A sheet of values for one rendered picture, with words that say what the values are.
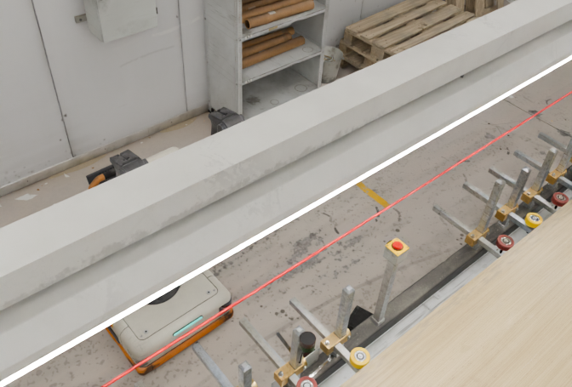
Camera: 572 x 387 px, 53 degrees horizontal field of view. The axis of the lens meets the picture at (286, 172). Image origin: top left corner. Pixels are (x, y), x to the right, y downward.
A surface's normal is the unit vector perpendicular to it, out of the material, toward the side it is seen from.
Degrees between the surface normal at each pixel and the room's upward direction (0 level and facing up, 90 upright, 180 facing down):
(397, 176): 0
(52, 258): 90
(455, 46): 0
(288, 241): 0
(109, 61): 90
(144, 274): 61
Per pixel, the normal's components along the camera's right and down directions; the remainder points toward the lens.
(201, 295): 0.05, -0.74
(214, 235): 0.58, 0.11
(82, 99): 0.64, 0.54
